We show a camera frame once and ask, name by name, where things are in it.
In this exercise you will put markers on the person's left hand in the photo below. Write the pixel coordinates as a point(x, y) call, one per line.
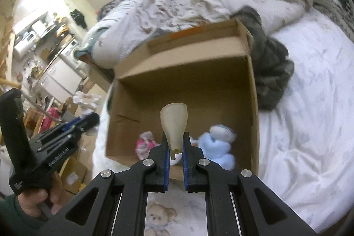
point(36, 202)

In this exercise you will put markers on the wooden bed frame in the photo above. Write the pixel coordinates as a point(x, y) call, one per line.
point(96, 73)

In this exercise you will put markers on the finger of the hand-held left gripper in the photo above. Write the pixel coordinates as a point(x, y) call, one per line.
point(91, 121)
point(72, 122)

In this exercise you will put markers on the white kitchen appliance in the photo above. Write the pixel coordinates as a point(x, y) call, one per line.
point(37, 29)

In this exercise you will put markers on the beige doll leg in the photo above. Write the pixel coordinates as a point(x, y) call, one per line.
point(174, 125)

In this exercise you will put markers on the grey patterned pillow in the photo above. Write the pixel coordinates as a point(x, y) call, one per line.
point(109, 8)

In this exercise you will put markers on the white washing machine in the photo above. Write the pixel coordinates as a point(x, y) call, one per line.
point(72, 56)

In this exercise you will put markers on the person's left forearm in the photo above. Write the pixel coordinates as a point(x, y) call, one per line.
point(11, 216)

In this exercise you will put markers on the knitted patterned blanket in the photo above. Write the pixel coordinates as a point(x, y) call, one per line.
point(340, 14)

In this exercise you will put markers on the pink and yellow rack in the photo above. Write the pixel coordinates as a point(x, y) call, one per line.
point(52, 117)

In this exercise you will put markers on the white cabinet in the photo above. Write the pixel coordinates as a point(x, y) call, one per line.
point(60, 78)

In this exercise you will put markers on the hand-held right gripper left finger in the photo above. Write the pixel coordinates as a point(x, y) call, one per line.
point(166, 169)

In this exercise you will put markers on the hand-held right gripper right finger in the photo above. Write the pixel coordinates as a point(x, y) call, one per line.
point(185, 169)

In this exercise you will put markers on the dark quilted jacket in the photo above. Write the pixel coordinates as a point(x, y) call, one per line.
point(271, 67)

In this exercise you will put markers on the doll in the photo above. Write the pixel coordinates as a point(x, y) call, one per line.
point(145, 143)

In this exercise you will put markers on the small cardboard box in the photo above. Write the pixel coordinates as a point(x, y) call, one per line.
point(73, 178)

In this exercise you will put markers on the crumpled floral duvet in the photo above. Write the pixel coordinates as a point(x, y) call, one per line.
point(166, 17)

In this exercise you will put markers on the white crumpled bags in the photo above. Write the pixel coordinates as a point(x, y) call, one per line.
point(85, 100)

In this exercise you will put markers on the light blue plush toy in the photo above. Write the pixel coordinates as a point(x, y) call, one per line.
point(213, 147)

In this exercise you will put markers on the black hanging garment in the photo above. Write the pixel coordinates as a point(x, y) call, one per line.
point(78, 19)

